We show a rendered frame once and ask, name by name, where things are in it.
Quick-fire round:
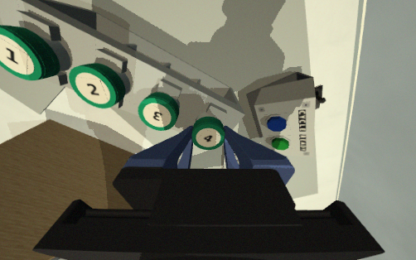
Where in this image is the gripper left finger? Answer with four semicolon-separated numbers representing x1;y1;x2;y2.
123;126;193;169

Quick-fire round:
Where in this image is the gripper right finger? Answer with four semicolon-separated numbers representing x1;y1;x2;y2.
224;126;295;185

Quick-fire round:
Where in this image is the grey sloping control panel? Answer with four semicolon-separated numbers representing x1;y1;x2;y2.
246;72;326;157

